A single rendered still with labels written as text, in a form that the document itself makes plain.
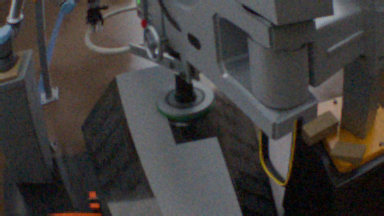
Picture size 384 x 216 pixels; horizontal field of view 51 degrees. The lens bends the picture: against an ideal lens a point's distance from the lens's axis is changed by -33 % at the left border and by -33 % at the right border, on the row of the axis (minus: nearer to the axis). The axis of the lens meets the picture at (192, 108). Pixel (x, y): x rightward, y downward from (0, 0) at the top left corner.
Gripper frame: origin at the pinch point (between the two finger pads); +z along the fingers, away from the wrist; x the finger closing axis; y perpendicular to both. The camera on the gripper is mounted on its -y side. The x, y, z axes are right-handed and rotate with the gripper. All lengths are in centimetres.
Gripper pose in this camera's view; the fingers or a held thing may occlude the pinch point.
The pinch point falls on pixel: (97, 30)
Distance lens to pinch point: 292.2
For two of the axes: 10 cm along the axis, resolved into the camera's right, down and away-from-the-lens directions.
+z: 0.7, 7.7, 6.3
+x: 8.5, 2.9, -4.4
